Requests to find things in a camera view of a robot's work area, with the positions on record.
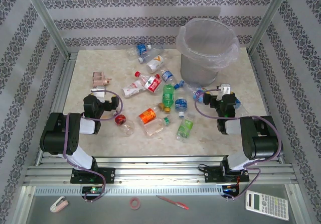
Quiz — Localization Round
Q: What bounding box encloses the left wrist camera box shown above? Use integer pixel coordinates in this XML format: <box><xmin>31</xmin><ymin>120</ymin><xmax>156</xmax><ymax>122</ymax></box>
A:
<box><xmin>90</xmin><ymin>86</ymin><xmax>106</xmax><ymax>97</ymax></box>

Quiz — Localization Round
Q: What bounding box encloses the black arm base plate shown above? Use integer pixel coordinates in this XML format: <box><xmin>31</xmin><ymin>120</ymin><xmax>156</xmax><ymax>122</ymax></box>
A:
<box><xmin>69</xmin><ymin>167</ymin><xmax>116</xmax><ymax>185</ymax></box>
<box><xmin>203</xmin><ymin>165</ymin><xmax>251</xmax><ymax>184</ymax></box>

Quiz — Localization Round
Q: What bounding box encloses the clear unlabelled plastic bottle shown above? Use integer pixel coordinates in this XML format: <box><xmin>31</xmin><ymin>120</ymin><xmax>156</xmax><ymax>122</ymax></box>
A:
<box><xmin>138</xmin><ymin>47</ymin><xmax>165</xmax><ymax>64</ymax></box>

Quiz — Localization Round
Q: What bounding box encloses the slotted grey cable duct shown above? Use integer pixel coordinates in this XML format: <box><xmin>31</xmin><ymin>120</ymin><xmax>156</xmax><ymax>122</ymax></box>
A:
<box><xmin>34</xmin><ymin>185</ymin><xmax>224</xmax><ymax>196</ymax></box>

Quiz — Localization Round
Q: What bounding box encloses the clear plastic bin liner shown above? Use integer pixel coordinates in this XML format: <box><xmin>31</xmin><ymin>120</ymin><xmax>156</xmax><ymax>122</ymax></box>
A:
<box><xmin>175</xmin><ymin>18</ymin><xmax>240</xmax><ymax>70</ymax></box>

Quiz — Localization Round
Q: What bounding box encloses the clear bottle blue cap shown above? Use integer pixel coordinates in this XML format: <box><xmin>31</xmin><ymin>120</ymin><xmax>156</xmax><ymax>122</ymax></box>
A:
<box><xmin>174</xmin><ymin>80</ymin><xmax>199</xmax><ymax>97</ymax></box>

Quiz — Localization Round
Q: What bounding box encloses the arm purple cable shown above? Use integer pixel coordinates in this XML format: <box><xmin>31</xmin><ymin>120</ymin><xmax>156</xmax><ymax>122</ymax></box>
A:
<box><xmin>195</xmin><ymin>88</ymin><xmax>284</xmax><ymax>202</ymax></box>
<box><xmin>62</xmin><ymin>89</ymin><xmax>124</xmax><ymax>204</ymax></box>

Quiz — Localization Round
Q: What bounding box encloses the clear bottle orange label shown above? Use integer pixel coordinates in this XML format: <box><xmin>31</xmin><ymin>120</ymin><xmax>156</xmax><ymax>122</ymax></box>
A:
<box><xmin>136</xmin><ymin>102</ymin><xmax>166</xmax><ymax>127</ymax></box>

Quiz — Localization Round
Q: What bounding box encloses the white bottle orange V print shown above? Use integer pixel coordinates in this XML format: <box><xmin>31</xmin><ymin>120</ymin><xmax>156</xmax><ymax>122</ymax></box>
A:
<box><xmin>146</xmin><ymin>55</ymin><xmax>166</xmax><ymax>74</ymax></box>

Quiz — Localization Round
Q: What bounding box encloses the aluminium mounting rail assembly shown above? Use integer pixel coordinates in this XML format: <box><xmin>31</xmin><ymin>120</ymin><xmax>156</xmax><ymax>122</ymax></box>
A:
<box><xmin>24</xmin><ymin>155</ymin><xmax>300</xmax><ymax>186</ymax></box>

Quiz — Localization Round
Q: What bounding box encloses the clear bottle rainbow label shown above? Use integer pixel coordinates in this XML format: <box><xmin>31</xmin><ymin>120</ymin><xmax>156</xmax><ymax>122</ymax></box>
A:
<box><xmin>192</xmin><ymin>86</ymin><xmax>205</xmax><ymax>101</ymax></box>

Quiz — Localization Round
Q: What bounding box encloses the pink white stapler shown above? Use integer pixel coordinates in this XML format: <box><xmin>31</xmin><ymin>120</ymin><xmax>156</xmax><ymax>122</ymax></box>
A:
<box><xmin>49</xmin><ymin>195</ymin><xmax>69</xmax><ymax>214</ymax></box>

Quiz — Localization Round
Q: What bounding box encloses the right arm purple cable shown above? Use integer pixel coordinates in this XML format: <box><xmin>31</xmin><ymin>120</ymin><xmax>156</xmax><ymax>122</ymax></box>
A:
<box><xmin>195</xmin><ymin>88</ymin><xmax>284</xmax><ymax>202</ymax></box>

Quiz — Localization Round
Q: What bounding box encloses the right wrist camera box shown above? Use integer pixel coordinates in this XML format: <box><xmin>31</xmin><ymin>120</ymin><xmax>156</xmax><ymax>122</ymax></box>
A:
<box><xmin>216</xmin><ymin>83</ymin><xmax>231</xmax><ymax>101</ymax></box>

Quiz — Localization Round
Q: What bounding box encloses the clear bottle green cap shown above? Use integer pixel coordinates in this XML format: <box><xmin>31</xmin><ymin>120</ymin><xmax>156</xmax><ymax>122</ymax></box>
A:
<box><xmin>141</xmin><ymin>117</ymin><xmax>173</xmax><ymax>139</ymax></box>

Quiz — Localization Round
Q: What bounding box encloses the pink tape roll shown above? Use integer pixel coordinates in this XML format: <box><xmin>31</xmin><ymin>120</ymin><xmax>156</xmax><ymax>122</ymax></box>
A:
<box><xmin>129</xmin><ymin>197</ymin><xmax>141</xmax><ymax>211</ymax></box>

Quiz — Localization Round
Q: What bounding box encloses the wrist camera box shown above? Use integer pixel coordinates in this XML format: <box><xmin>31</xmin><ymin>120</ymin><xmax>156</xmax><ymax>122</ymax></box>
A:
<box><xmin>216</xmin><ymin>83</ymin><xmax>231</xmax><ymax>101</ymax></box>
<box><xmin>90</xmin><ymin>86</ymin><xmax>106</xmax><ymax>97</ymax></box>

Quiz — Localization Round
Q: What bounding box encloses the small blue-capped water bottle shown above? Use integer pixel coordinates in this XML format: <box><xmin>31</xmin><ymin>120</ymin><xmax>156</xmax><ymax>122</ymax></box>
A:
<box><xmin>160</xmin><ymin>69</ymin><xmax>177</xmax><ymax>84</ymax></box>

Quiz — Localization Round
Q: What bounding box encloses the red pen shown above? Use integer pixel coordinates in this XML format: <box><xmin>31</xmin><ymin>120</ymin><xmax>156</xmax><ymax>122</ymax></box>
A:
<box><xmin>155</xmin><ymin>194</ymin><xmax>190</xmax><ymax>210</ymax></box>

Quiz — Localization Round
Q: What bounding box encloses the green bottle orange cap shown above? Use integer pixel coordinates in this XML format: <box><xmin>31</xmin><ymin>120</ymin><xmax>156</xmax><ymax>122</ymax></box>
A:
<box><xmin>162</xmin><ymin>83</ymin><xmax>176</xmax><ymax>114</ymax></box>

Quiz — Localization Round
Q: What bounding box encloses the small circuit board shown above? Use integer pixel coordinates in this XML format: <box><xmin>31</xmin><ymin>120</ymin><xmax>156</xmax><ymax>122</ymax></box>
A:
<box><xmin>221</xmin><ymin>185</ymin><xmax>240</xmax><ymax>195</ymax></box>
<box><xmin>82</xmin><ymin>185</ymin><xmax>104</xmax><ymax>195</ymax></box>

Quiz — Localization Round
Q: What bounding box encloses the white scientific calculator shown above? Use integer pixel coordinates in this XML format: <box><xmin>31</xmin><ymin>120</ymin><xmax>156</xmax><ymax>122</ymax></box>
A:
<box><xmin>245</xmin><ymin>190</ymin><xmax>290</xmax><ymax>221</ymax></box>

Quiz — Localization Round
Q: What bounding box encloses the clear bottle red green label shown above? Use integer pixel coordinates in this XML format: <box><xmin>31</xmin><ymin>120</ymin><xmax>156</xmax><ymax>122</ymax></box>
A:
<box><xmin>134</xmin><ymin>70</ymin><xmax>162</xmax><ymax>94</ymax></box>

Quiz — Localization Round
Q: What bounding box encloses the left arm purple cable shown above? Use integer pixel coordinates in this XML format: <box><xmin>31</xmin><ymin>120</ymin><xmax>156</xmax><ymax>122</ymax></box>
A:
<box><xmin>62</xmin><ymin>89</ymin><xmax>124</xmax><ymax>204</ymax></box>

